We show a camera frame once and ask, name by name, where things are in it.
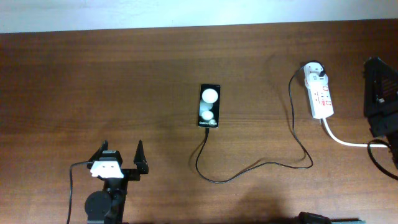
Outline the black charger cable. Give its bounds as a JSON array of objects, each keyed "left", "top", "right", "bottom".
[{"left": 195, "top": 60, "right": 326, "bottom": 184}]

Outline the white power strip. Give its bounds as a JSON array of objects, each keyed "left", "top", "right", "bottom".
[{"left": 307, "top": 84, "right": 334, "bottom": 119}]

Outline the black flip smartphone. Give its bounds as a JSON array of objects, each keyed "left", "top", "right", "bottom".
[{"left": 197, "top": 83, "right": 221, "bottom": 128}]

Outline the white charger adapter plug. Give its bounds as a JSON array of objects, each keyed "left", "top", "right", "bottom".
[{"left": 304, "top": 62, "right": 328, "bottom": 89}]

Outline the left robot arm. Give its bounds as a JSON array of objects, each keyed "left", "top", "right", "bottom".
[{"left": 85, "top": 141, "right": 149, "bottom": 223}]

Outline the white power strip cord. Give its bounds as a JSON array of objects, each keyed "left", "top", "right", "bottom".
[{"left": 320, "top": 118, "right": 389, "bottom": 149}]

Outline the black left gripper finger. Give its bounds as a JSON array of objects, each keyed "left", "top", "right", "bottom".
[
  {"left": 88, "top": 140, "right": 108, "bottom": 162},
  {"left": 134, "top": 140, "right": 149, "bottom": 174}
]

